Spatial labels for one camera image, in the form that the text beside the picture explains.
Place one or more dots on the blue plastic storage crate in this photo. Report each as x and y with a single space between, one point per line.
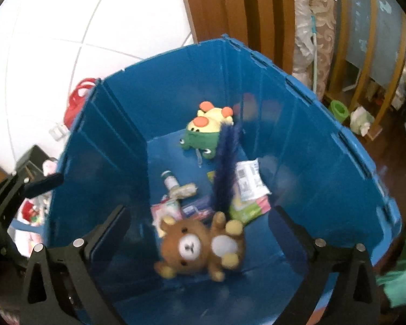
128 134

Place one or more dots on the black gold-print box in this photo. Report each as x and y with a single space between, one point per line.
31 162

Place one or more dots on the white barcode packet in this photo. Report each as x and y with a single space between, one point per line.
250 184

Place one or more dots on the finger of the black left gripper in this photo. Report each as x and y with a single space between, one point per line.
11 196
42 186

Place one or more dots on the brown bear plush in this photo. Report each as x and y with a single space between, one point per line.
189 247

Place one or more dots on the small glass bottle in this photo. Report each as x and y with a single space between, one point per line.
169 180

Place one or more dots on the green frog plush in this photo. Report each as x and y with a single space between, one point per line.
202 133

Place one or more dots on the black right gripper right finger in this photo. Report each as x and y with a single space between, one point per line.
354 298

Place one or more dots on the blue feather duster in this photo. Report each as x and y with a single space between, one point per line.
225 166

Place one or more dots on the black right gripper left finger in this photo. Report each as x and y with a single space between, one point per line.
58 283

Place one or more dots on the white wall socket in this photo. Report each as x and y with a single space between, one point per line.
59 131

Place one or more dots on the red toy suitcase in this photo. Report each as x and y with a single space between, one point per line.
77 99

